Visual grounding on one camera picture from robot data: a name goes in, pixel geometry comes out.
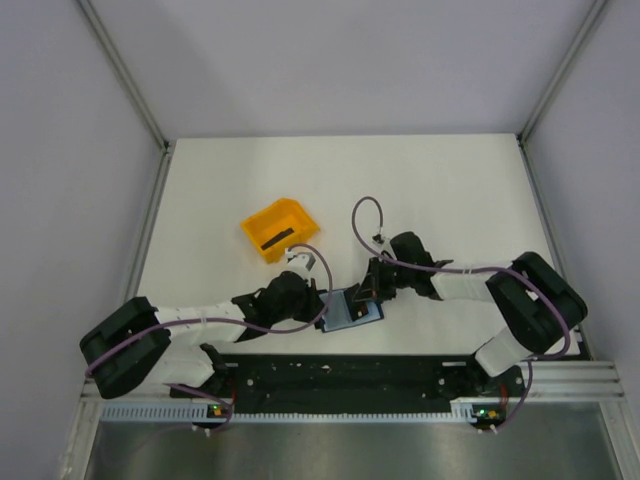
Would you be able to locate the yellow plastic bin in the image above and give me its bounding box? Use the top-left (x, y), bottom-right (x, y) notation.
top-left (240, 198), bottom-right (320, 264)

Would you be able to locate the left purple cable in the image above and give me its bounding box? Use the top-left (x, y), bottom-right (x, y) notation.
top-left (84, 243), bottom-right (337, 434)

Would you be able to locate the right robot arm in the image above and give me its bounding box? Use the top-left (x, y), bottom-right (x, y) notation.
top-left (349, 232), bottom-right (588, 396)

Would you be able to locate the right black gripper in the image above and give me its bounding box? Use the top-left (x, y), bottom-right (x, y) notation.
top-left (354, 256), bottom-right (415, 303)

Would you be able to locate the purple cable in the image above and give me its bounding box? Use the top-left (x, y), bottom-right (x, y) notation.
top-left (351, 196), bottom-right (574, 434)
top-left (84, 243), bottom-right (337, 434)

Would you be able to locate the grey cable duct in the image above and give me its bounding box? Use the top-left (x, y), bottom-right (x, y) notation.
top-left (100, 402), bottom-right (500, 424)

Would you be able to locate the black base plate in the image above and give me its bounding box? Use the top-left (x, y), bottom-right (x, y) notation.
top-left (169, 352), bottom-right (529, 414)

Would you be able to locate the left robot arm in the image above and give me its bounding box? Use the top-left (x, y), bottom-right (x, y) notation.
top-left (80, 271), bottom-right (332, 399)

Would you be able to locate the left aluminium frame post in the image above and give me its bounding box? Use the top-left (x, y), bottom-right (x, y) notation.
top-left (73, 0), bottom-right (170, 151)

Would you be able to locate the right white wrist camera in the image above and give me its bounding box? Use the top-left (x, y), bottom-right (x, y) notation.
top-left (371, 231), bottom-right (388, 249)

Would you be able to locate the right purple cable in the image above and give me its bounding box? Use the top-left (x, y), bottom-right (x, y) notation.
top-left (351, 196), bottom-right (574, 434)

